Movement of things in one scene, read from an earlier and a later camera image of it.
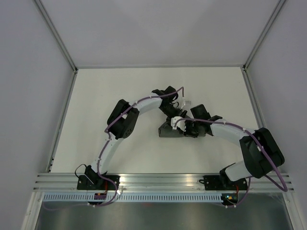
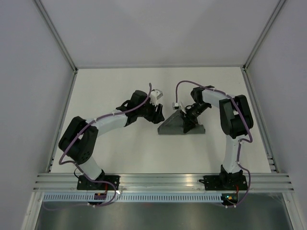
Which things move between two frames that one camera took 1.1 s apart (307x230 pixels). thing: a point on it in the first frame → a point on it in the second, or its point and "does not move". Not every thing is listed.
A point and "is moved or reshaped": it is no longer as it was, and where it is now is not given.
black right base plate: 214,182 does not move
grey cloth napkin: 166,130 is moved or reshaped
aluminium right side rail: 256,105 does not move
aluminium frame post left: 40,7 does not move
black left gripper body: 170,111 → 141,111
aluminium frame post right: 278,6 does not move
